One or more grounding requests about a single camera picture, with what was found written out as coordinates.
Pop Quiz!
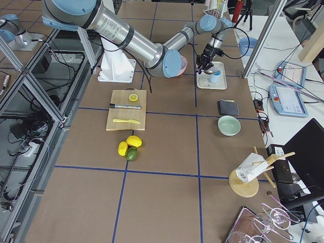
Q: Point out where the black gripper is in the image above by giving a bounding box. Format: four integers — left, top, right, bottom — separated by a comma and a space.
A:
196, 44, 224, 74

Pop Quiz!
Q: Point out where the metal ice scoop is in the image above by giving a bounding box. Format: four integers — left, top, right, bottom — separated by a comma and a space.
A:
204, 67, 218, 75

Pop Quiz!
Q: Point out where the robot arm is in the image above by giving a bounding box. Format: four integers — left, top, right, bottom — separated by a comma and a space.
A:
42, 1, 232, 78

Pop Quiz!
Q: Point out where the blue plastic cup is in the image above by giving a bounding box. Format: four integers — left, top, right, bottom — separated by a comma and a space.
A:
210, 70, 221, 84

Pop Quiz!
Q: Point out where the pink bowl of ice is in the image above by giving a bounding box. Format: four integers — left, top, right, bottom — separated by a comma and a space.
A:
179, 56, 188, 75

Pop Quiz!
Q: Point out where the cream serving tray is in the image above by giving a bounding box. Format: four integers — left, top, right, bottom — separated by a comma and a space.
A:
196, 61, 227, 90

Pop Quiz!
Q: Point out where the blue bowl with fork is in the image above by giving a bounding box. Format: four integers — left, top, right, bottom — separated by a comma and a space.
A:
238, 37, 258, 56

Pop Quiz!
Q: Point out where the grey folded cloth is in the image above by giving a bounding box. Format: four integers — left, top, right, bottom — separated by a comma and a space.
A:
217, 100, 239, 115

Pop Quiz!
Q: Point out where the green ceramic bowl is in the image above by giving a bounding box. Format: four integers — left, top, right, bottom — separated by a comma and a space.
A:
218, 115, 241, 136

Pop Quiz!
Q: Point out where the black tripod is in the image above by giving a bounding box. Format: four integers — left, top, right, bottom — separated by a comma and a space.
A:
232, 0, 253, 31

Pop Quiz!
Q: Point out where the lemon half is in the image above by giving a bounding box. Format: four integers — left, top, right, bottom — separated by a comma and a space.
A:
129, 94, 139, 102

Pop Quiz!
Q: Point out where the far blue teach pendant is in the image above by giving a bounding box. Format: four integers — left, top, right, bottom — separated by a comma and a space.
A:
274, 61, 307, 89

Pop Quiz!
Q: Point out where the blue teach pendant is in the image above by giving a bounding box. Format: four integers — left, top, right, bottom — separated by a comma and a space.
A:
269, 85, 308, 117
274, 61, 307, 89

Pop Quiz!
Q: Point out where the wooden cutting board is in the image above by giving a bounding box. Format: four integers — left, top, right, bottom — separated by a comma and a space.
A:
106, 90, 147, 131

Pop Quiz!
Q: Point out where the metal cylinder tool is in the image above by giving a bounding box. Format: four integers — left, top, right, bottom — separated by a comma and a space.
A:
109, 103, 142, 109

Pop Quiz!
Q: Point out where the near blue teach pendant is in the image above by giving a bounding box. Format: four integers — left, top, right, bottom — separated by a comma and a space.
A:
269, 85, 308, 117

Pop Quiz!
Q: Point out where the yellow lemon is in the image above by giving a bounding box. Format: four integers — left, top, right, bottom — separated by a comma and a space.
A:
117, 141, 128, 156
126, 135, 142, 147

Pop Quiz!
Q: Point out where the yellow plastic knife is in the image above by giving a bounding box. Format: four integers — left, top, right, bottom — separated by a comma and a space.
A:
112, 118, 141, 125

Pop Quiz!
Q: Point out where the green lime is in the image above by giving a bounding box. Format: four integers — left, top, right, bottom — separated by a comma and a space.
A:
125, 147, 138, 161

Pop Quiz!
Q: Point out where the wooden stand with base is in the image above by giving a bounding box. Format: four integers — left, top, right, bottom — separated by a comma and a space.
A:
229, 146, 295, 198

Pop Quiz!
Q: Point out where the black monitor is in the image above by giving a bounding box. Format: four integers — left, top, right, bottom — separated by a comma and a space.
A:
273, 118, 323, 209

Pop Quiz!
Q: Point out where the white wire cup rack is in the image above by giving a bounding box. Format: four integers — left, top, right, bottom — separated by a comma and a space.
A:
203, 0, 228, 19

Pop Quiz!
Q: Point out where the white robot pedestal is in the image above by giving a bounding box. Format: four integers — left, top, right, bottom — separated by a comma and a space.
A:
98, 37, 136, 83

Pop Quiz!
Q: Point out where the aluminium frame post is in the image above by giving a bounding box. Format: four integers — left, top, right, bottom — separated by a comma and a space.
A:
242, 0, 287, 78

